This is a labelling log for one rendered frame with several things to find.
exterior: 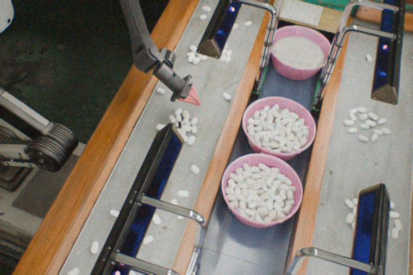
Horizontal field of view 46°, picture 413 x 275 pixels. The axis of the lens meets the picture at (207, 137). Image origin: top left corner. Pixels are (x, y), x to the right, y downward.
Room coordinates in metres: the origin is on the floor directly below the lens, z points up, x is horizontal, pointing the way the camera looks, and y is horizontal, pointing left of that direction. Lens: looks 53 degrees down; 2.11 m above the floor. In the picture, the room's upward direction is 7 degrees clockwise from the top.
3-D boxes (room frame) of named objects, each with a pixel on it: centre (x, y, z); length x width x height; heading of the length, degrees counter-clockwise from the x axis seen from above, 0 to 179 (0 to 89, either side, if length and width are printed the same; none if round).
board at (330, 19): (1.77, -0.38, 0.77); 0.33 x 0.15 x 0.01; 79
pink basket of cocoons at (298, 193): (0.85, -0.20, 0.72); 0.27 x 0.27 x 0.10
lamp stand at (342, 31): (1.35, -0.50, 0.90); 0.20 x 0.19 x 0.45; 169
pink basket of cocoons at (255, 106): (1.13, -0.25, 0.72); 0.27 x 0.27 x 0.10
